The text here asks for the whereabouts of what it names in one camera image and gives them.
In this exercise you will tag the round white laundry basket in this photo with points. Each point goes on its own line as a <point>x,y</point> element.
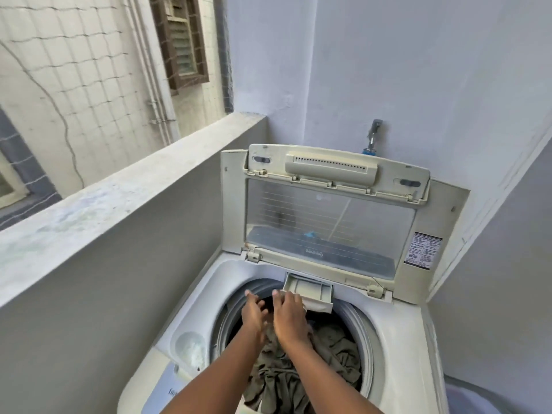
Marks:
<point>496,401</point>

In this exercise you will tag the person's left forearm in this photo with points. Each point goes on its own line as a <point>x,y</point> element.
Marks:
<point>215,379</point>

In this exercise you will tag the white drain pipes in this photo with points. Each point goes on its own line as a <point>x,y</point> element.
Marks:
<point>151,81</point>

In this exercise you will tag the person's right forearm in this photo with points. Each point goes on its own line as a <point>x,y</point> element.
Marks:
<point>332,379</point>

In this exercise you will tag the person's left hand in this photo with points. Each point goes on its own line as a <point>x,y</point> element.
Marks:
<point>254,319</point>

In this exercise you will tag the grey-green garment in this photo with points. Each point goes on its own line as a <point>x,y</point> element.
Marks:
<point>336,344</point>

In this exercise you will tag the person's right hand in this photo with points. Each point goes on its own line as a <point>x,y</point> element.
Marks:
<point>291,319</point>

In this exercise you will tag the metal wall tap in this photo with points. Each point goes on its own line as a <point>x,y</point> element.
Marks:
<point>375,129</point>

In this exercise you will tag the brown louvred window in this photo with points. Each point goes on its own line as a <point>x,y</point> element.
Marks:
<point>181,38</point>

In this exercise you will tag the white detergent drawer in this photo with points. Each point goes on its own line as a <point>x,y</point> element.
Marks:
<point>310,288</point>

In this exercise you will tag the safety net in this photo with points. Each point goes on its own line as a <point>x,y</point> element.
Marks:
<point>86,60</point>

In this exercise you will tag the glass washing machine lid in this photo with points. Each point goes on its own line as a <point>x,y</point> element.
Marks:
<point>327,219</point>

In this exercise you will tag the large blue framed window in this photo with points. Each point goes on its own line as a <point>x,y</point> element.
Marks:
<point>30,176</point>

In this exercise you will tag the white top-load washing machine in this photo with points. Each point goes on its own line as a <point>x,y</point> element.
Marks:
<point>401,340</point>

